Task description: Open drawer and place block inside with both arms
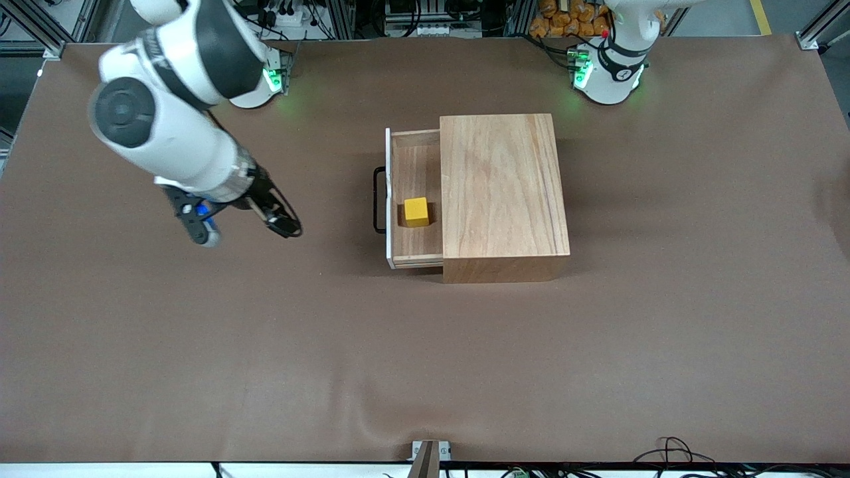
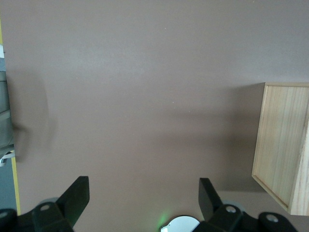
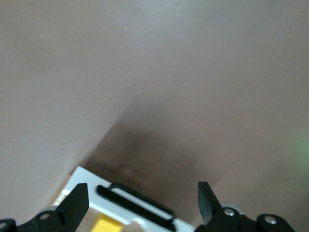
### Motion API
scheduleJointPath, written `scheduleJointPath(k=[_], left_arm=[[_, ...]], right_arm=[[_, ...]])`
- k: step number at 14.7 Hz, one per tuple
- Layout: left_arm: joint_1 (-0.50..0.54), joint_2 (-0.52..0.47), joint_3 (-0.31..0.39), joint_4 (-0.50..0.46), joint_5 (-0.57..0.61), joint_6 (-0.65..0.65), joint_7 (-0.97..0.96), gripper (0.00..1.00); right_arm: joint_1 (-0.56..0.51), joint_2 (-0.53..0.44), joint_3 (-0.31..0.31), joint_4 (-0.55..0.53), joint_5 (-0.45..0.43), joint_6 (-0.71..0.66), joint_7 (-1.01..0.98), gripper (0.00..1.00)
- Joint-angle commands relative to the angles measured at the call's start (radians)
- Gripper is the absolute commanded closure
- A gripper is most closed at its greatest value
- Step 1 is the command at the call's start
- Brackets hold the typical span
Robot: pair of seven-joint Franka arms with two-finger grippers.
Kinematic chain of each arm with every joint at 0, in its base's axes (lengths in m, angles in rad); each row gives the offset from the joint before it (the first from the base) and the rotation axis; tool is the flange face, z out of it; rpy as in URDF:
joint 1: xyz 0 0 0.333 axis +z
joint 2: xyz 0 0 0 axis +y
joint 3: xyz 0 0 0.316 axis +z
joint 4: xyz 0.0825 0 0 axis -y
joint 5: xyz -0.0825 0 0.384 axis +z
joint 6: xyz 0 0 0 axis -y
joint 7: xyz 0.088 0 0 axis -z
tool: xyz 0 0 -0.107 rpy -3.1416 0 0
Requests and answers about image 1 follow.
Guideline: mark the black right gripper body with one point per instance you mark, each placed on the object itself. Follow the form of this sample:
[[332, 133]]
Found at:
[[263, 192]]

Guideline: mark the yellow block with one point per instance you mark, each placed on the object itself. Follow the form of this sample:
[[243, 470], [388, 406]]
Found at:
[[416, 211]]

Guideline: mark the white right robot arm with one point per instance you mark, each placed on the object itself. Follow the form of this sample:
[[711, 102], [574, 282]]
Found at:
[[172, 133]]

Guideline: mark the wooden drawer cabinet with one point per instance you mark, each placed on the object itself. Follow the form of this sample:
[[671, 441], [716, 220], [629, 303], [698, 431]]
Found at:
[[505, 192]]

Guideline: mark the brown table cover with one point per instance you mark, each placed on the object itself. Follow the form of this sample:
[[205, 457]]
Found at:
[[332, 365]]

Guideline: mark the white power strip with plugs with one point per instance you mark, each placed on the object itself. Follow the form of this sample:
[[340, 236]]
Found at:
[[285, 18]]

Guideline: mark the long white power strip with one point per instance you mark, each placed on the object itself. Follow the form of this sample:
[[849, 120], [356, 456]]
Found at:
[[431, 30]]

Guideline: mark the pile of orange objects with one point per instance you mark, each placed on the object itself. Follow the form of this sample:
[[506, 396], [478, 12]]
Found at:
[[564, 20]]

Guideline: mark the aluminium rack frame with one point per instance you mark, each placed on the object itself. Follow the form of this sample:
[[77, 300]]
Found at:
[[342, 20]]

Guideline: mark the aluminium frame post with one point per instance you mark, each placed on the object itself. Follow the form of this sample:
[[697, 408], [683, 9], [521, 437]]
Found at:
[[56, 50], [809, 41]]

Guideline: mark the metal table edge bracket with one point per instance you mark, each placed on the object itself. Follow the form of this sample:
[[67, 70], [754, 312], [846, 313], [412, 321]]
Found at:
[[425, 458]]

